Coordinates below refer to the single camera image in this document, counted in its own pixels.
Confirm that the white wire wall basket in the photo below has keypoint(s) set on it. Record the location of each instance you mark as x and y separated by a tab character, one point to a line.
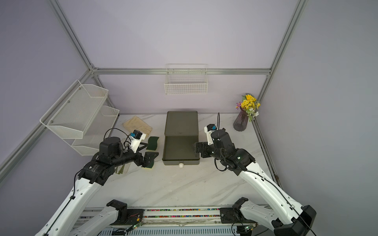
186	84

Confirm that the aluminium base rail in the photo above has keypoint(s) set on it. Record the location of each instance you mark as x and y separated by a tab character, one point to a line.
184	216

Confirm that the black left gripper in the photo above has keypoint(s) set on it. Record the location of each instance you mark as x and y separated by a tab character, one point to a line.
145	162

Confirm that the beige rubber glove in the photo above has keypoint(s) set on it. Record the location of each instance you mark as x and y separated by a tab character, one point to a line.
136	123

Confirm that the aluminium frame profile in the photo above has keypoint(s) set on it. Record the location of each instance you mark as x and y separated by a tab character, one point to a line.
163	71

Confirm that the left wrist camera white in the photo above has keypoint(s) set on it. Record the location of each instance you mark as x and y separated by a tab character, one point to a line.
136	138

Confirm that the white two-tier mesh shelf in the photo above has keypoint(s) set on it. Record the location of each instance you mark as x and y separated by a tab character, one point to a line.
81	117

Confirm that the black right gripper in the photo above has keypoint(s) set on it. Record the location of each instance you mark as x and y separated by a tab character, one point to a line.
205	147

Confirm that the purple glass vase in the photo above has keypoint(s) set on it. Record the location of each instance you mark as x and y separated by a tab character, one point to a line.
241	122

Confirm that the olive three-drawer cabinet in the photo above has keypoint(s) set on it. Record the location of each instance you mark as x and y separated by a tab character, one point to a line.
181	123

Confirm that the olive drawer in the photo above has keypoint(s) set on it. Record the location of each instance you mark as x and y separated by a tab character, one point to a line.
179	150

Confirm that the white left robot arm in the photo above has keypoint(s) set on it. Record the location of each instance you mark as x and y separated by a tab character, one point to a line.
88	181

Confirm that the yellow artificial flowers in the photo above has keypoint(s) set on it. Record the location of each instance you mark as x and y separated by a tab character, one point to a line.
249	105

